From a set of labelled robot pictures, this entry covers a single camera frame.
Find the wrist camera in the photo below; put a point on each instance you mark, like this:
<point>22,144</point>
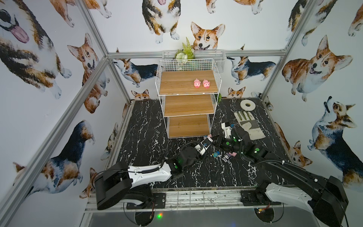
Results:
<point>203,147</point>
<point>227,129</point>

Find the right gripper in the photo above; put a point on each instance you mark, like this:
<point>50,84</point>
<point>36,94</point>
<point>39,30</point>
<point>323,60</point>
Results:
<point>220,139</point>

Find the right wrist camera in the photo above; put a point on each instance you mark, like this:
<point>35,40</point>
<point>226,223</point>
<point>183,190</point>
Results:
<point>227,129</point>

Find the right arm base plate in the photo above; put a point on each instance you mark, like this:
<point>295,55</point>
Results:
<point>256,198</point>

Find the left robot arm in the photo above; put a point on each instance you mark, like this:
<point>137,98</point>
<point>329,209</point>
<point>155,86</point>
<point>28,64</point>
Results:
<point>129,184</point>

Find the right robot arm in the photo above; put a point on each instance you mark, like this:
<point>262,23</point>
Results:
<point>325,198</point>

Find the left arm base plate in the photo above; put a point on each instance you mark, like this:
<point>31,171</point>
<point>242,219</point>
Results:
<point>157,201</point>

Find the white tape roll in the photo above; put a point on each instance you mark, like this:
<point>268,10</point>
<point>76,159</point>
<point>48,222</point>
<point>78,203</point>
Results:
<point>247,105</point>

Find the teal small toy figure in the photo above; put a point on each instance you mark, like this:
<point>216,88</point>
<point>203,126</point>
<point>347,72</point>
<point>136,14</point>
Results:
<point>216,154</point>

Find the black purple kuromi figure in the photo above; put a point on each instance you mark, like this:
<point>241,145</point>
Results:
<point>226,158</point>

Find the white wire wall basket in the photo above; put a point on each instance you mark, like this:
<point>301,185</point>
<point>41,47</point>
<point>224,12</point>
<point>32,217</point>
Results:
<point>218,55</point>

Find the white and grey work glove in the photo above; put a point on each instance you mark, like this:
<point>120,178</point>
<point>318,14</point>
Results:
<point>248,122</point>

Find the green fern plant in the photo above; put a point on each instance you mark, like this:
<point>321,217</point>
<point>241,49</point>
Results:
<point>187,53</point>

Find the white wire three-tier shelf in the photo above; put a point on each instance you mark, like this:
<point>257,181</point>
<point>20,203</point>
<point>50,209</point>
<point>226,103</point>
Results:
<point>187,111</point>

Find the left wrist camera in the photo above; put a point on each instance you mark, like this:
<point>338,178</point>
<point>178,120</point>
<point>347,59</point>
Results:
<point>203,147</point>

